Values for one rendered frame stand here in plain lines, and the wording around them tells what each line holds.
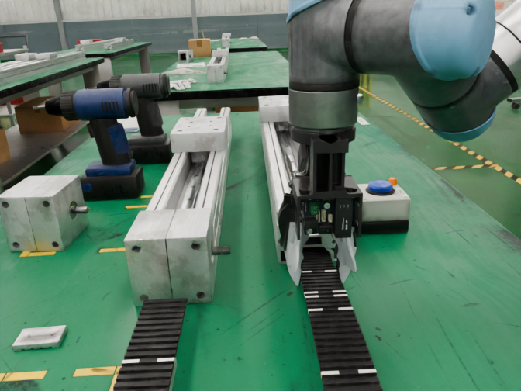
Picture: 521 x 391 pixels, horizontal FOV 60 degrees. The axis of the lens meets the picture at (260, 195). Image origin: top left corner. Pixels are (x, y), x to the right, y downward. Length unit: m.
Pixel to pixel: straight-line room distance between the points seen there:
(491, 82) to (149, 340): 0.44
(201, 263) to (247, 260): 0.13
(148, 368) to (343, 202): 0.26
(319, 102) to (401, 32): 0.11
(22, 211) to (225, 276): 0.34
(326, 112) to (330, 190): 0.08
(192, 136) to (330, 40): 0.53
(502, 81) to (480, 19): 0.13
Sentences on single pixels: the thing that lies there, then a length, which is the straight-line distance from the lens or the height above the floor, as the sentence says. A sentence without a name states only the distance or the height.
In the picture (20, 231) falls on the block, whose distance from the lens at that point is 0.82.
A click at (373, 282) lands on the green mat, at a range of 0.64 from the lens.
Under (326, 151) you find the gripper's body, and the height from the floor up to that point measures 0.99.
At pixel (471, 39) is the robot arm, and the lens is 0.41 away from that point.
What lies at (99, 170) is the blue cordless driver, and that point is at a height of 0.84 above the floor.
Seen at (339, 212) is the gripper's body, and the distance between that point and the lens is 0.50.
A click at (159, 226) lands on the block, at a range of 0.59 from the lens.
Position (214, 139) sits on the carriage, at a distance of 0.93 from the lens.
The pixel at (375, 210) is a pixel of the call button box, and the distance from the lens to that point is 0.75.
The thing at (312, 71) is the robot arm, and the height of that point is 1.07.
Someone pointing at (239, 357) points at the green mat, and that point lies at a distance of 0.52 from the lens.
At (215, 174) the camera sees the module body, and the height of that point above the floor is 0.86.
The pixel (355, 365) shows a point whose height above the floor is 0.81.
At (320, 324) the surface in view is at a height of 0.81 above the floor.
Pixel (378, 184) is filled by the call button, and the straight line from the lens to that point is 0.77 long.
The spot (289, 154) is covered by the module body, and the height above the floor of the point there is 0.84.
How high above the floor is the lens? 1.12
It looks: 22 degrees down
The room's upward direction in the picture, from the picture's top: 2 degrees counter-clockwise
